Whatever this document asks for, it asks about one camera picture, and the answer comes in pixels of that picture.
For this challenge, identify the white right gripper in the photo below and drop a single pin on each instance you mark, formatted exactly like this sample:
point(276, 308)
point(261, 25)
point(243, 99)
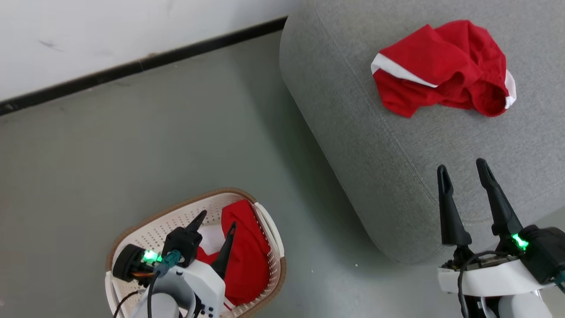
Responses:
point(494, 278)

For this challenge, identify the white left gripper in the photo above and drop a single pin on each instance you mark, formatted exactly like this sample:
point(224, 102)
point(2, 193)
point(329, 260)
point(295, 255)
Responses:
point(203, 287)

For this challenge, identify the red and white garment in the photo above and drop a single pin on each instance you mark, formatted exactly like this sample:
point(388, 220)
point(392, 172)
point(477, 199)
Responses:
point(247, 256)
point(441, 62)

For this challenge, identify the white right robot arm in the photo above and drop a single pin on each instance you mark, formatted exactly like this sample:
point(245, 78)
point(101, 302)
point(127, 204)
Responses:
point(521, 308)

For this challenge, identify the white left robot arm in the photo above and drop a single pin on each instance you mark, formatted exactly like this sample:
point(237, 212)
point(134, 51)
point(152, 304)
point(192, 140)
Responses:
point(161, 308)

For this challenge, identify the cream perforated laundry basket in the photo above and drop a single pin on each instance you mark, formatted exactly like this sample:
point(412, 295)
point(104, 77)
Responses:
point(154, 234)

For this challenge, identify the grey fabric sofa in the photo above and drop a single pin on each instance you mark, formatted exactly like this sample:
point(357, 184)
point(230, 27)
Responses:
point(375, 154)

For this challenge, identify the black skirting board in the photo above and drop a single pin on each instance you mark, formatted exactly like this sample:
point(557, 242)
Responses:
point(132, 67)

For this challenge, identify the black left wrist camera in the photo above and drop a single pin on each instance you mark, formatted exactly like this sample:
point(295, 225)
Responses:
point(183, 243)

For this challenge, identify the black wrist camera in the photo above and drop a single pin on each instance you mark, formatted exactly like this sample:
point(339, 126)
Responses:
point(545, 251)
point(183, 243)

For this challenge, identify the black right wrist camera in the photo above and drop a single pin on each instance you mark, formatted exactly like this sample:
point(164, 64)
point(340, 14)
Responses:
point(545, 251)

